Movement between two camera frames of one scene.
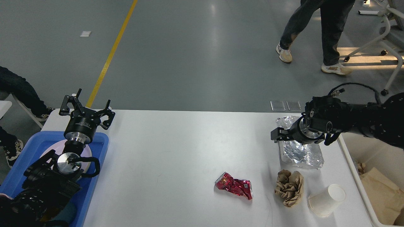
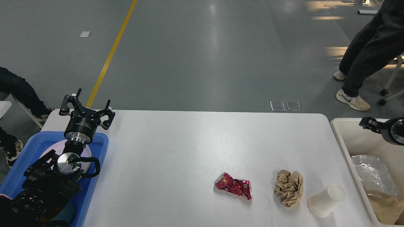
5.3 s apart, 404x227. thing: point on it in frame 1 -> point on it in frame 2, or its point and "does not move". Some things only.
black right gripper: x=300 y=132 -> x=392 y=130
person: x=334 y=14 -> x=377 y=44
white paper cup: x=323 y=202 does not move
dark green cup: x=68 y=213 does not move
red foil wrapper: x=243 y=187 does not move
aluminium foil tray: x=308 y=155 -> x=375 y=175
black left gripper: x=82 y=123 does not move
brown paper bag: x=387 y=199 does not move
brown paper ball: x=289 y=185 does not move
